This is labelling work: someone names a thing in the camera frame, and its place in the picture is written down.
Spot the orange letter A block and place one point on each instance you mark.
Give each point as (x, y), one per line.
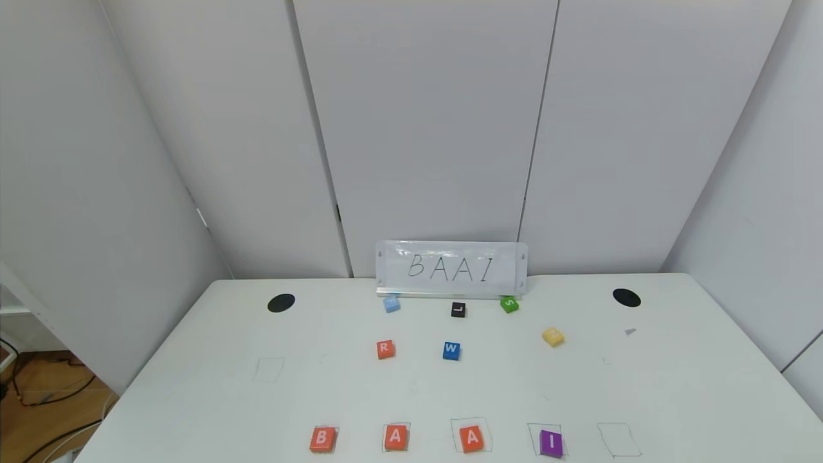
(396, 437)
(472, 438)

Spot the orange letter B block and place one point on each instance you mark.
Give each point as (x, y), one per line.
(323, 439)

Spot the purple letter I block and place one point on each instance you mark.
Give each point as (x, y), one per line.
(551, 444)

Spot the white BAAI sign board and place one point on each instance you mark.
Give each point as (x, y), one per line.
(450, 267)

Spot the light blue letter block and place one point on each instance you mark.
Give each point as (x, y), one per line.
(392, 305)

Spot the black letter L block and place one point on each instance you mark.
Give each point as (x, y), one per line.
(458, 310)

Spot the orange letter R block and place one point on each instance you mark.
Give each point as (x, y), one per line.
(385, 349)

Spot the green letter S block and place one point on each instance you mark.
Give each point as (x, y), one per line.
(509, 304)

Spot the blue letter W block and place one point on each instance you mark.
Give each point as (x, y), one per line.
(451, 350)

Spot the yellow letter block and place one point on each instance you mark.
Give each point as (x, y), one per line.
(553, 337)

